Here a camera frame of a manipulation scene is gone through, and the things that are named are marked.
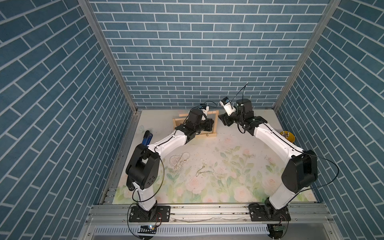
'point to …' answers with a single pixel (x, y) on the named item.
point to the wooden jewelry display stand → (204, 133)
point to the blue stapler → (147, 138)
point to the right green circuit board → (279, 227)
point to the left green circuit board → (147, 229)
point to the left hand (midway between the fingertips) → (218, 122)
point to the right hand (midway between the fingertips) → (225, 112)
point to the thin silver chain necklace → (198, 173)
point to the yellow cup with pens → (289, 136)
